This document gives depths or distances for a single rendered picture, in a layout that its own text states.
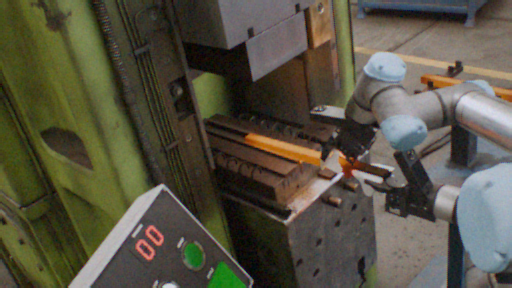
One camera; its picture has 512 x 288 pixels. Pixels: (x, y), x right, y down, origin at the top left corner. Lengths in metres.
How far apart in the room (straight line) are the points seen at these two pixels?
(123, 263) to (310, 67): 0.87
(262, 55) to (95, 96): 0.36
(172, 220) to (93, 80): 0.31
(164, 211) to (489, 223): 0.57
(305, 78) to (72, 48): 0.74
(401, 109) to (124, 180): 0.59
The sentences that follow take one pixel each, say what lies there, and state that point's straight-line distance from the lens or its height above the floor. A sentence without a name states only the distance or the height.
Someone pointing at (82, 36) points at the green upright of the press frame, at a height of 1.46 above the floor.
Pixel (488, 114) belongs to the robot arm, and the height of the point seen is 1.27.
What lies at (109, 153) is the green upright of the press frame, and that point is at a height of 1.22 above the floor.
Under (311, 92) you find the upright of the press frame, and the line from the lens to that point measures 1.53.
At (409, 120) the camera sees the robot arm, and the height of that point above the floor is 1.24.
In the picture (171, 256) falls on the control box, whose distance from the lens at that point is 0.93.
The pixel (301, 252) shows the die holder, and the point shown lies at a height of 0.79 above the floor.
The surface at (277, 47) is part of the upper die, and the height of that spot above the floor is 1.31.
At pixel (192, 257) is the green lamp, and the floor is 1.09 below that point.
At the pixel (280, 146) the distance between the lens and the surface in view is 1.35.
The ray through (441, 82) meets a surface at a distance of 1.66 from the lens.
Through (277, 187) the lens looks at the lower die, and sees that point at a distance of 1.27.
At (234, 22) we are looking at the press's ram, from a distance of 1.05.
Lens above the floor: 1.72
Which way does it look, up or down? 31 degrees down
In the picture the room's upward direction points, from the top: 11 degrees counter-clockwise
